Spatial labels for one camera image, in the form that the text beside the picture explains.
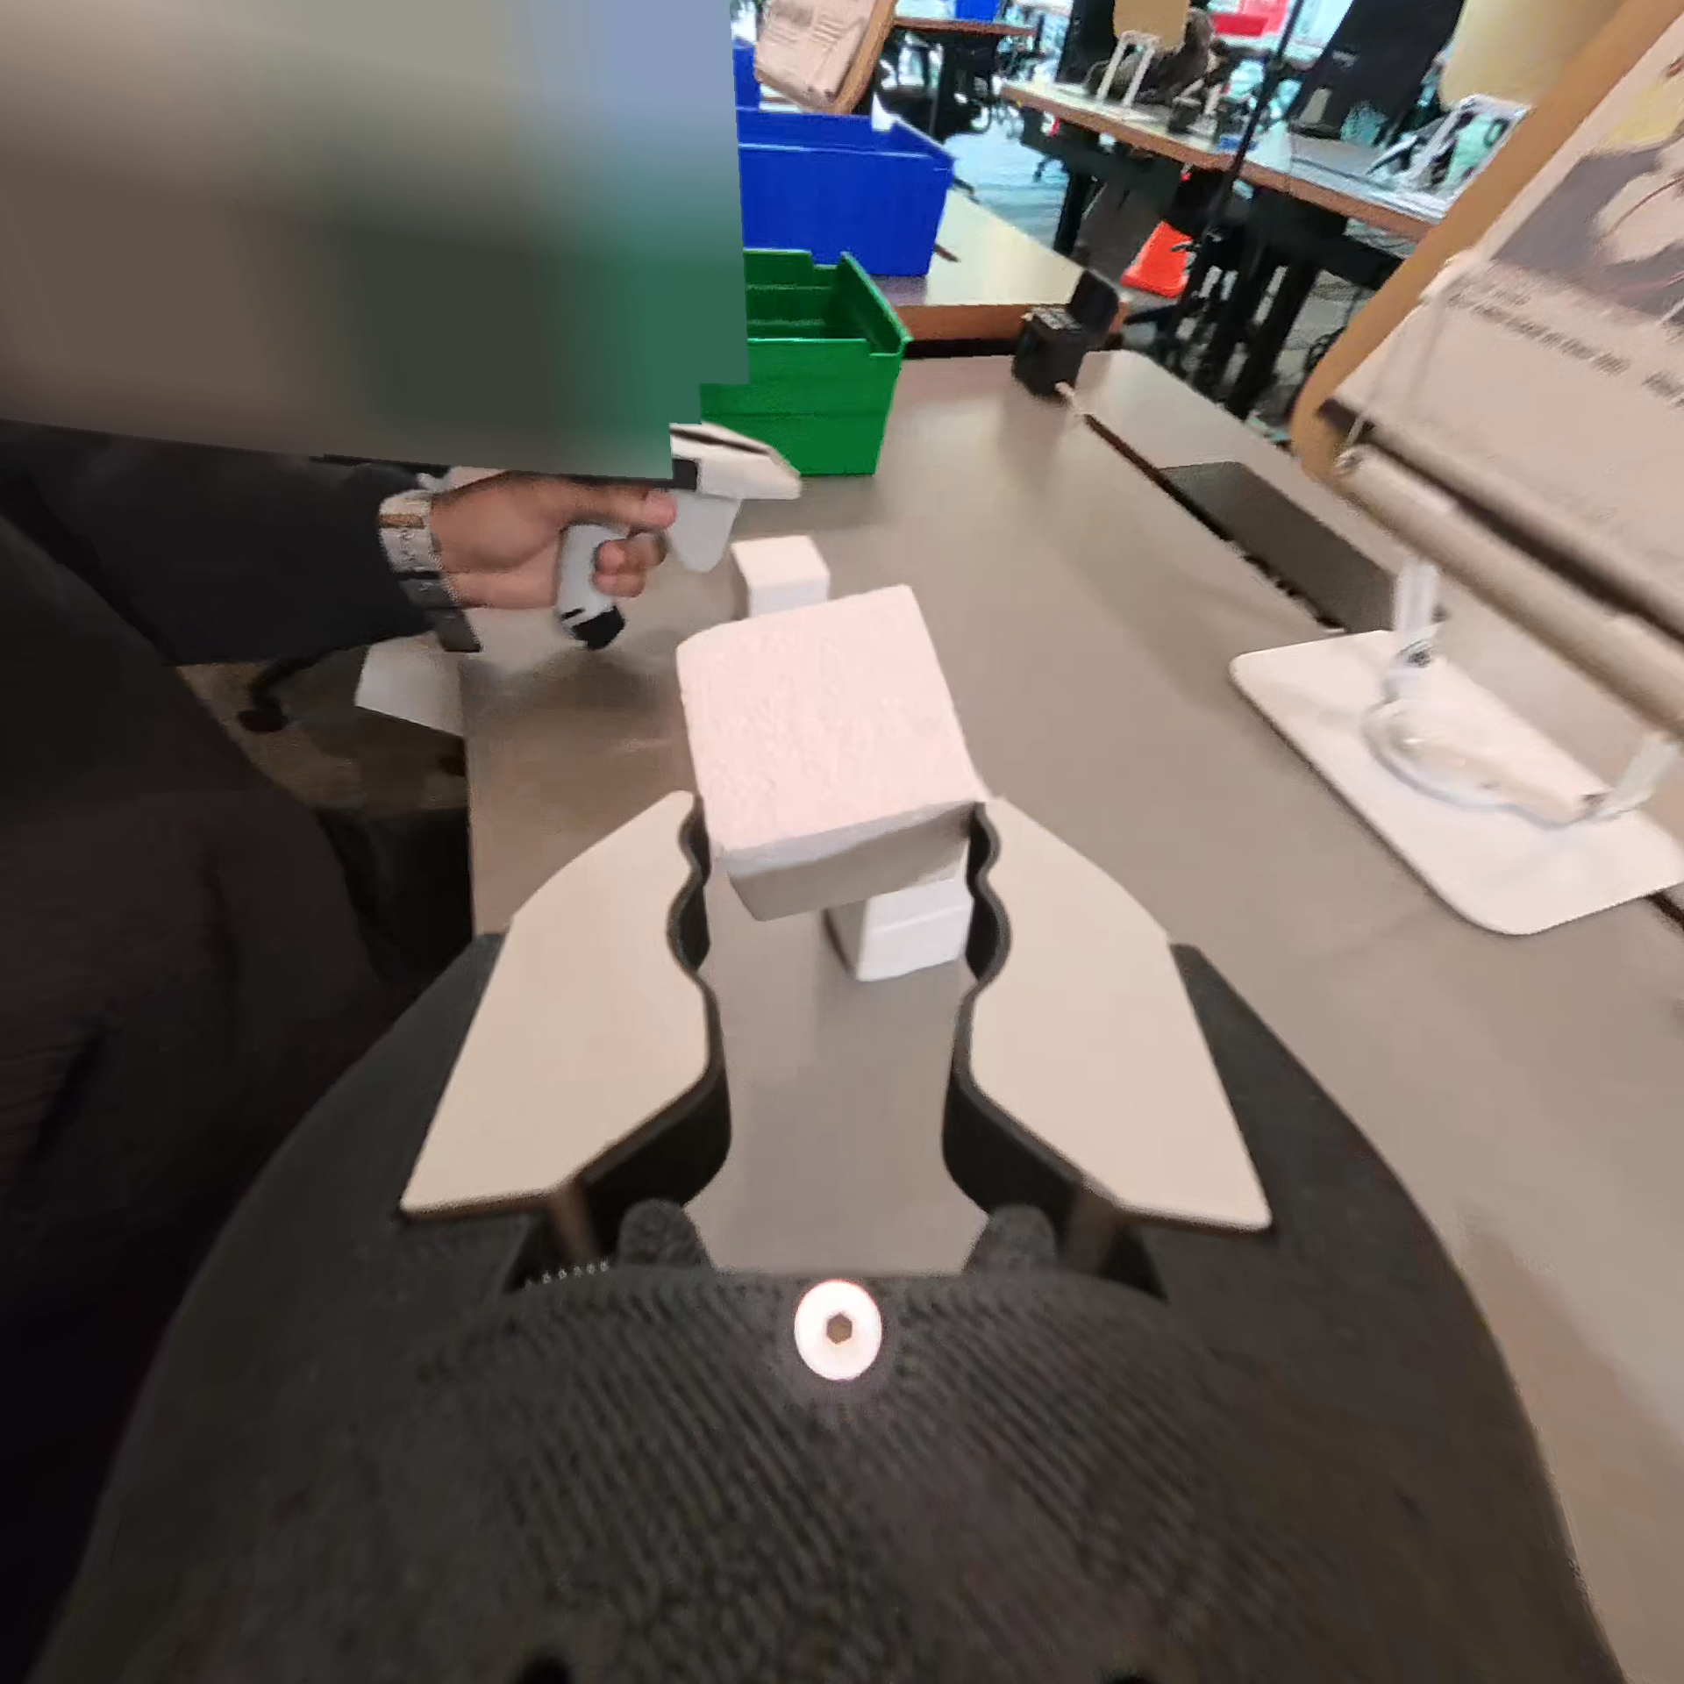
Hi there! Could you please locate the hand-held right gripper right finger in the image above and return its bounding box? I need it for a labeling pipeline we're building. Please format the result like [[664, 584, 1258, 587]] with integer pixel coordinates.
[[946, 802, 1273, 1274]]

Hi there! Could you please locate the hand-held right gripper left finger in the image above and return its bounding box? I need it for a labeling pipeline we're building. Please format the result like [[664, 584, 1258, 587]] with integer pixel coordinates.
[[399, 789, 729, 1261]]

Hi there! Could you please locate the white foam cube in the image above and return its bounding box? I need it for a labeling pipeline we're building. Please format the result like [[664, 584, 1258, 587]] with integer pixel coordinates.
[[675, 584, 991, 923], [729, 535, 832, 621], [824, 863, 977, 982]]

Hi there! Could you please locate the person's left forearm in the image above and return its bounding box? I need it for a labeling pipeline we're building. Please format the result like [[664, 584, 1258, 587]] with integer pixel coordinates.
[[0, 422, 436, 667]]

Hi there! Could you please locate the grey desk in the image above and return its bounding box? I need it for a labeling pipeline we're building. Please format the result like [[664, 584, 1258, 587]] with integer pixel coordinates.
[[462, 345, 1684, 1684]]

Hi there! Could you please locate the person's left hand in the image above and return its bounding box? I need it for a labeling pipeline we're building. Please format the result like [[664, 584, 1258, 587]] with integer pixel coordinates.
[[432, 474, 681, 612]]

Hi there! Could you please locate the green plastic bin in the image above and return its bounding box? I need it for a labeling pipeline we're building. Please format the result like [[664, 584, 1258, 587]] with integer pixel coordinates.
[[699, 246, 910, 480]]

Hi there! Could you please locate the metal wristwatch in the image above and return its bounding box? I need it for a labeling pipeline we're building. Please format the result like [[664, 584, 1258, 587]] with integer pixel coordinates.
[[377, 489, 484, 653]]

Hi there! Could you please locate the white flat panel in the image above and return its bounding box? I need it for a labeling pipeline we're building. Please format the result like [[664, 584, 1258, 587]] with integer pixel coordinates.
[[353, 638, 471, 741]]

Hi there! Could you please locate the blue plastic bin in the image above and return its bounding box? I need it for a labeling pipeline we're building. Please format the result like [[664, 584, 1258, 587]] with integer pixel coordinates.
[[731, 36, 956, 280]]

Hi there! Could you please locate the black chair base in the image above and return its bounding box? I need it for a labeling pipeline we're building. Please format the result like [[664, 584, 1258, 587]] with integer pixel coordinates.
[[235, 655, 337, 735]]

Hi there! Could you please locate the wood-edged table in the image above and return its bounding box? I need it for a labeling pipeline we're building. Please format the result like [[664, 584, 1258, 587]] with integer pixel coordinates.
[[875, 188, 1132, 347]]

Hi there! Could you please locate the small black box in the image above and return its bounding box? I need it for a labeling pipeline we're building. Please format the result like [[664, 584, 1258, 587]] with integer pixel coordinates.
[[1011, 269, 1128, 397]]

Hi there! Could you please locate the newspaper display board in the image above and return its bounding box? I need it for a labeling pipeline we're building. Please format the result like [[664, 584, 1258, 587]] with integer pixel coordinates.
[[753, 0, 901, 115]]

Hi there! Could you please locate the white stand base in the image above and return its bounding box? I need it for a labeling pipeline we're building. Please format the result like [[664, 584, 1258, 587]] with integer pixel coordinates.
[[1229, 628, 1684, 937]]

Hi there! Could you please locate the person's dark clothing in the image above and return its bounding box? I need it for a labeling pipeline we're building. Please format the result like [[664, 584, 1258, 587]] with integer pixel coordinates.
[[0, 514, 477, 1684]]

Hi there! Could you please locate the clear acrylic holder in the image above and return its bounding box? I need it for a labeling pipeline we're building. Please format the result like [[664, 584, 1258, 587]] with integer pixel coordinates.
[[1360, 554, 1677, 834]]

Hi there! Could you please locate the long background table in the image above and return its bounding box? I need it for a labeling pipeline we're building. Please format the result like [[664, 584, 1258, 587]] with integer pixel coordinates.
[[996, 76, 1450, 244]]

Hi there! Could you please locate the black office chair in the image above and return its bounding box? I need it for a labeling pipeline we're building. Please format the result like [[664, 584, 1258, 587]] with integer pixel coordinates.
[[1294, 0, 1466, 145]]

